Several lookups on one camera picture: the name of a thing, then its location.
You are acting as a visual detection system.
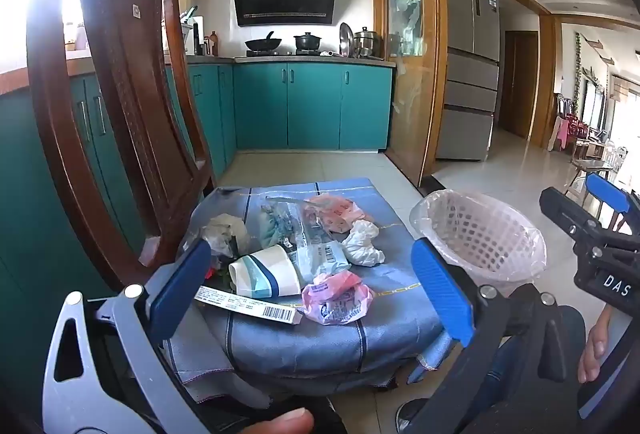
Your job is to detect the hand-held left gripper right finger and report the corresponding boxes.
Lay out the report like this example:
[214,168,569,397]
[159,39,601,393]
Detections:
[404,238,568,434]

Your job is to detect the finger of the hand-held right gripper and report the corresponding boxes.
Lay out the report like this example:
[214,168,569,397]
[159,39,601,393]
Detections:
[539,186,608,241]
[584,173,640,235]

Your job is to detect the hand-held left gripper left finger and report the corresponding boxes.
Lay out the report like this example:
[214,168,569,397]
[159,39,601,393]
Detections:
[42,239,213,434]

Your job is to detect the white barcode label strip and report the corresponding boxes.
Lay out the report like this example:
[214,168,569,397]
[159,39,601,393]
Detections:
[194,285,301,326]

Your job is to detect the white plastic bag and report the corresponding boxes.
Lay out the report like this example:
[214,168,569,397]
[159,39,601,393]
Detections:
[200,213,251,260]

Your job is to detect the white plastic mesh basket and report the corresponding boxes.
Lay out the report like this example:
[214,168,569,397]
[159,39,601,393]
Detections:
[409,189,548,297]

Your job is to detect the white mesh waste basket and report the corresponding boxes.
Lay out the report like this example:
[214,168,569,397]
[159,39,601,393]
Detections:
[409,189,548,300]

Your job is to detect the white paper cup teal pattern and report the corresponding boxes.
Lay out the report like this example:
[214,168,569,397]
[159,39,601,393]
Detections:
[228,244,303,300]

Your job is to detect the white tissue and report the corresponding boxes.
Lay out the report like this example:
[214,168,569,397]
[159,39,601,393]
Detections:
[341,220,387,267]

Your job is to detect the pink plastic bag blue print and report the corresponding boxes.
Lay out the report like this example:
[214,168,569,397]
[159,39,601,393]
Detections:
[301,270,375,326]

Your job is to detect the teal cloth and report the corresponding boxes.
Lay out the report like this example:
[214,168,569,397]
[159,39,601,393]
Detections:
[259,204,296,247]

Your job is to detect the clear plastic bag with label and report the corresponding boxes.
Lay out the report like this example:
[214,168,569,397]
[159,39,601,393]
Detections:
[260,196,351,285]

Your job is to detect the pink plastic bag red print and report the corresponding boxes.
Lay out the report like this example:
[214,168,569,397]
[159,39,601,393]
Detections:
[304,194,366,235]

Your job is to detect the person's right hand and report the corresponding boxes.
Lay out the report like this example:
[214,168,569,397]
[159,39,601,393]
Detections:
[577,306,622,385]

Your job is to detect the person's left hand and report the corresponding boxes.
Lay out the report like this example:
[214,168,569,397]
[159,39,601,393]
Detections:
[239,408,316,434]

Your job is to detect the wooden stool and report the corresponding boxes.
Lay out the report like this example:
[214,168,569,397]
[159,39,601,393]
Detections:
[570,158,613,195]

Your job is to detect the person's leg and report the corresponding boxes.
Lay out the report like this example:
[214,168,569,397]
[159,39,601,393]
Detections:
[470,304,588,434]

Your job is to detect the pink plastic chairs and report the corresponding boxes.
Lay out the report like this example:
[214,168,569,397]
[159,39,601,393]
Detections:
[552,114,588,150]

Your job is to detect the blue checked cloth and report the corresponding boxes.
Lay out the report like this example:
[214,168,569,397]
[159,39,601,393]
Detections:
[165,177,453,402]

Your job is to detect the brown wooden door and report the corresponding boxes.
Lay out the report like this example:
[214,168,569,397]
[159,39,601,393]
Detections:
[500,30,540,139]

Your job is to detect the silver refrigerator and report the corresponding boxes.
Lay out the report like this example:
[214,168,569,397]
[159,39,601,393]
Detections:
[435,0,501,162]

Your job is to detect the wood framed glass sliding door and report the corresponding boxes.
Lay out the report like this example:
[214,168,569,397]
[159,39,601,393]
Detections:
[385,0,448,187]

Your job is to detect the teal kitchen base cabinets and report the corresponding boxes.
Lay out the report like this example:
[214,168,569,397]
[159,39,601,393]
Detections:
[0,61,396,415]

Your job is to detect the brown wooden chair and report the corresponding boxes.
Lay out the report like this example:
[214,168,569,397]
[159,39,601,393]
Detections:
[25,0,218,295]

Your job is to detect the gas stove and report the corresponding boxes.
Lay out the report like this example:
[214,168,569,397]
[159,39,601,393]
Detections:
[245,49,326,58]

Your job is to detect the black wok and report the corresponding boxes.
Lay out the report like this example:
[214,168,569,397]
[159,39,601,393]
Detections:
[244,31,283,52]

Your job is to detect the steel stock pot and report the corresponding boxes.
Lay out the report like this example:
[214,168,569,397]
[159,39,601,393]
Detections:
[352,27,383,59]

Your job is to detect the grey kitchen countertop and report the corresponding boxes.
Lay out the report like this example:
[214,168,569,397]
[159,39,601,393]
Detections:
[0,51,398,87]

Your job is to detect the steel pot lid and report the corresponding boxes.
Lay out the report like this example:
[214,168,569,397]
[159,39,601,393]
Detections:
[339,22,356,57]

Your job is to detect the black cooking pot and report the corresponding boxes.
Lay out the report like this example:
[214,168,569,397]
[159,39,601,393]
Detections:
[293,32,321,52]

